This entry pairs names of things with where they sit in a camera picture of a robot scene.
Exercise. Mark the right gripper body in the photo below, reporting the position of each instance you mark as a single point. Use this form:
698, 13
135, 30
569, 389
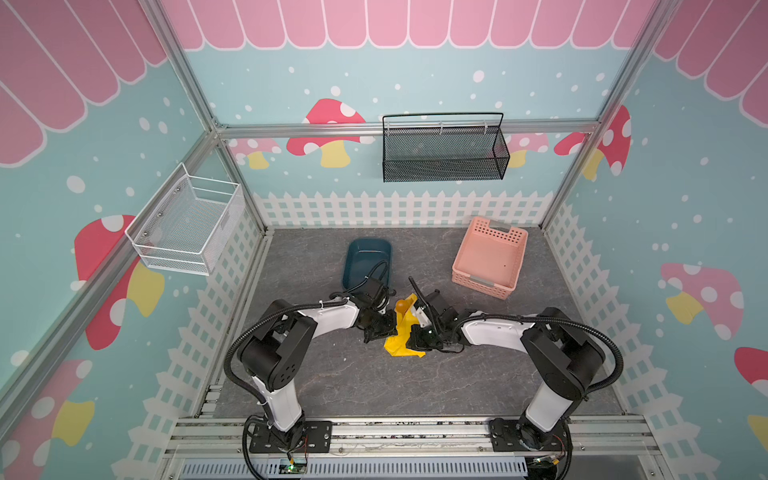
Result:
424, 334

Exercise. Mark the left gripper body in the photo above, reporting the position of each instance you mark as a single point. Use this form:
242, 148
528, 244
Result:
380, 325

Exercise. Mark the orange plastic spoon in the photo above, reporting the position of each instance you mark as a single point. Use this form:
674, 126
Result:
402, 307

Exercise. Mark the yellow paper napkin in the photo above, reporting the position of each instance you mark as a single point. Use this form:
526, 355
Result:
396, 345

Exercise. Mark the dark teal plastic tub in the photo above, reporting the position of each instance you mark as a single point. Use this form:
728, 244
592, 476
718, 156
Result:
363, 255

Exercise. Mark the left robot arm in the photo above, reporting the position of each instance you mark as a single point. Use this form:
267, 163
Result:
265, 359

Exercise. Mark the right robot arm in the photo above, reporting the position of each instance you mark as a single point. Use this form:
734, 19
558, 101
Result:
573, 360

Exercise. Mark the pink perforated plastic basket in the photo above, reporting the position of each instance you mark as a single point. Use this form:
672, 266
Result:
490, 258

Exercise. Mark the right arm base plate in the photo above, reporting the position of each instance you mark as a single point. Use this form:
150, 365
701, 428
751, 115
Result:
521, 435

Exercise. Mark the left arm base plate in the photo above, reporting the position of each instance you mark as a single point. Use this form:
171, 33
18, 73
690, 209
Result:
304, 437

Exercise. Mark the black wire mesh basket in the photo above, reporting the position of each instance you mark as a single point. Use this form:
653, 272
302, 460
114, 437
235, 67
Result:
436, 147

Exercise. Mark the aluminium front rail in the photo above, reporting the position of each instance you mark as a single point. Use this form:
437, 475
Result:
350, 437

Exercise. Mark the white wire mesh basket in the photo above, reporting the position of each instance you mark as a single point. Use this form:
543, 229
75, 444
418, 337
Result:
186, 225

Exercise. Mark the white slotted cable duct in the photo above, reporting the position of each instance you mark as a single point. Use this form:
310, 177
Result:
397, 468

